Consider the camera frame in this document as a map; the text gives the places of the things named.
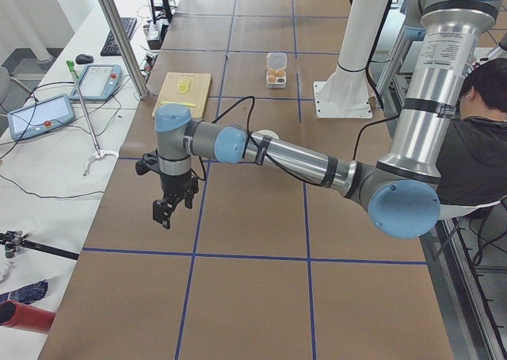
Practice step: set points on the red cylinder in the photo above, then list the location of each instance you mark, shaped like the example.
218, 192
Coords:
26, 317

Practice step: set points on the black tripod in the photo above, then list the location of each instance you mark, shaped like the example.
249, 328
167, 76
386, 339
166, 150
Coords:
14, 241

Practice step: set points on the white reacher grabber tool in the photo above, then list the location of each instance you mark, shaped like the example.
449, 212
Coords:
99, 153

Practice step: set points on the teach pendant tablet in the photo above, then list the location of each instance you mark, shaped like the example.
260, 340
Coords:
40, 118
98, 82

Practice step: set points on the yellow plastic knife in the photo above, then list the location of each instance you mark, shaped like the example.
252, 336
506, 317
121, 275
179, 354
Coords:
184, 103

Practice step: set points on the aluminium frame post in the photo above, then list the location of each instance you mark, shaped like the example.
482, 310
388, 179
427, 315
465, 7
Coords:
126, 52

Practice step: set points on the folded dark blue umbrella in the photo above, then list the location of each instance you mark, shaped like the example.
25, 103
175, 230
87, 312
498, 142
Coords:
28, 294

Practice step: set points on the wooden cutting board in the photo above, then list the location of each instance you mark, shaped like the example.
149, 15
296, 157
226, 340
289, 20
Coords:
199, 85

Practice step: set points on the clear plastic egg box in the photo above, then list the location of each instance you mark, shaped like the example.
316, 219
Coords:
276, 61

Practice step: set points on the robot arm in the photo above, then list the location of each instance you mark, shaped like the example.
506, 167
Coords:
398, 191

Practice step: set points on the white bowl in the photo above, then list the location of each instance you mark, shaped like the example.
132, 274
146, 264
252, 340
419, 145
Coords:
269, 133

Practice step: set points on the lemon slice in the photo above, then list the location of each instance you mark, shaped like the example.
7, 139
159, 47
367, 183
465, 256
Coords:
182, 87

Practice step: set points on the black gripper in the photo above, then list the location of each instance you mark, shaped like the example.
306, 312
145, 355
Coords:
173, 184

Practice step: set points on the black computer mouse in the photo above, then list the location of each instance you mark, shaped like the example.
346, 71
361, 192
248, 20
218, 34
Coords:
82, 59

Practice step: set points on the person in black jacket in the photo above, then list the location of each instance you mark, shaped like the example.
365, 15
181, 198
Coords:
472, 159

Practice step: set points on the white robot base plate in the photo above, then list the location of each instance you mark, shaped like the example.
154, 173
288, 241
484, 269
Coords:
339, 101

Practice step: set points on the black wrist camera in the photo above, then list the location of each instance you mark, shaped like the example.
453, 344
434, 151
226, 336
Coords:
148, 163

